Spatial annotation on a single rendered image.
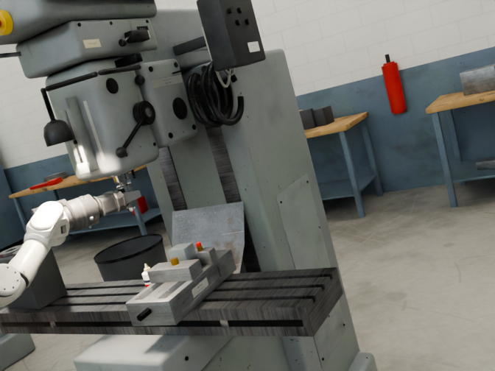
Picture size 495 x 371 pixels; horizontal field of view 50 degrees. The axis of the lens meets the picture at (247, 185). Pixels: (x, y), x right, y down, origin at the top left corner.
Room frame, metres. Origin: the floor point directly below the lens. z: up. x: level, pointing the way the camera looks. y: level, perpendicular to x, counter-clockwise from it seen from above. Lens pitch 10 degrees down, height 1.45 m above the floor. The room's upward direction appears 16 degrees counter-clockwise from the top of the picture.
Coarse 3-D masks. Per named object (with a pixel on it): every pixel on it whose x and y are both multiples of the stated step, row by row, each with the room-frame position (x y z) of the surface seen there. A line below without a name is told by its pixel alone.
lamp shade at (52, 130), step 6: (54, 120) 1.41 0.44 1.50; (60, 120) 1.41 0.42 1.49; (48, 126) 1.39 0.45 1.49; (54, 126) 1.39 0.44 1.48; (60, 126) 1.39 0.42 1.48; (66, 126) 1.41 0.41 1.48; (48, 132) 1.38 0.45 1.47; (54, 132) 1.38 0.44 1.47; (60, 132) 1.38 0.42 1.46; (66, 132) 1.39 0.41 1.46; (72, 132) 1.42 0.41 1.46; (48, 138) 1.38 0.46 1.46; (54, 138) 1.38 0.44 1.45; (60, 138) 1.38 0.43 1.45; (66, 138) 1.39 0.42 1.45; (72, 138) 1.41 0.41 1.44; (48, 144) 1.39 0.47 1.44; (54, 144) 1.38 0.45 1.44
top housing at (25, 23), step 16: (0, 0) 1.39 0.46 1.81; (16, 0) 1.36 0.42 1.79; (32, 0) 1.34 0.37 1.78; (48, 0) 1.36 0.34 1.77; (64, 0) 1.40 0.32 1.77; (80, 0) 1.45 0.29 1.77; (96, 0) 1.50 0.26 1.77; (112, 0) 1.55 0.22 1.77; (128, 0) 1.61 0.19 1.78; (144, 0) 1.68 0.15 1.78; (16, 16) 1.37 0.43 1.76; (32, 16) 1.35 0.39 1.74; (48, 16) 1.35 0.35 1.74; (64, 16) 1.40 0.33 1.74; (80, 16) 1.45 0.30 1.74; (96, 16) 1.50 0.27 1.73; (112, 16) 1.55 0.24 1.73; (128, 16) 1.61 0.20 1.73; (144, 16) 1.68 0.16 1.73; (16, 32) 1.41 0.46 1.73; (32, 32) 1.46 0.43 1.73
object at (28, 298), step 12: (0, 252) 1.89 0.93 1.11; (12, 252) 1.85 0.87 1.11; (48, 252) 1.83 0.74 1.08; (48, 264) 1.81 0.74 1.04; (36, 276) 1.77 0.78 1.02; (48, 276) 1.80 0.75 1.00; (60, 276) 1.84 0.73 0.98; (36, 288) 1.76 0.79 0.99; (48, 288) 1.79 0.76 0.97; (60, 288) 1.83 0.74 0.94; (24, 300) 1.79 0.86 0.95; (36, 300) 1.75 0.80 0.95; (48, 300) 1.78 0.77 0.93
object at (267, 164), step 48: (288, 96) 2.13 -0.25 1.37; (192, 144) 1.89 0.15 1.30; (240, 144) 1.79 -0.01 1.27; (288, 144) 2.04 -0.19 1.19; (192, 192) 1.92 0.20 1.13; (240, 192) 1.82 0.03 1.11; (288, 192) 1.95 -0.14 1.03; (288, 240) 1.87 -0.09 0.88; (288, 336) 1.80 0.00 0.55; (336, 336) 2.02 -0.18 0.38
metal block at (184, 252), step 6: (180, 246) 1.52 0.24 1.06; (186, 246) 1.50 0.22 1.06; (192, 246) 1.51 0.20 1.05; (168, 252) 1.50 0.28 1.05; (174, 252) 1.49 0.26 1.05; (180, 252) 1.48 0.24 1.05; (186, 252) 1.48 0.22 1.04; (192, 252) 1.51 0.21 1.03; (180, 258) 1.48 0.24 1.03; (186, 258) 1.48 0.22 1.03; (192, 258) 1.50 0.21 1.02
